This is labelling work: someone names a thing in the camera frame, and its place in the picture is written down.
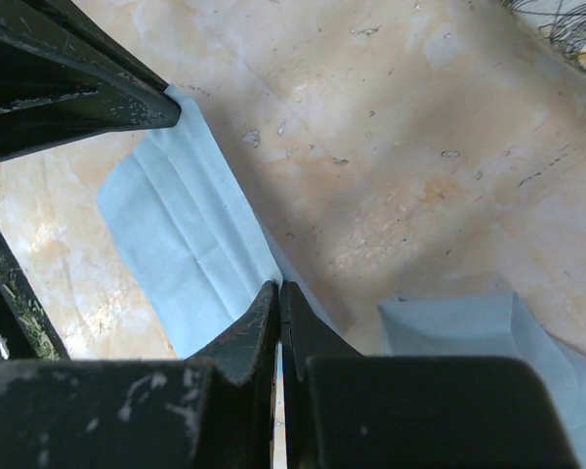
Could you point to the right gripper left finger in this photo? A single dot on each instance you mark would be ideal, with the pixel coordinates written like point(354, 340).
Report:
point(212, 410)

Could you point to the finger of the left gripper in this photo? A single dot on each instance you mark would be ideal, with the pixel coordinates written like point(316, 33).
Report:
point(63, 79)

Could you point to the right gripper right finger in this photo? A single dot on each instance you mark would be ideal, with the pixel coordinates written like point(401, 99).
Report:
point(347, 410)

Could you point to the light blue cloth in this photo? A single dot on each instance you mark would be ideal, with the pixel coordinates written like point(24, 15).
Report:
point(187, 233)

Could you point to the map print glasses case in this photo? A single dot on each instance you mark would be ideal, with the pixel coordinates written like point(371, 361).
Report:
point(561, 24)

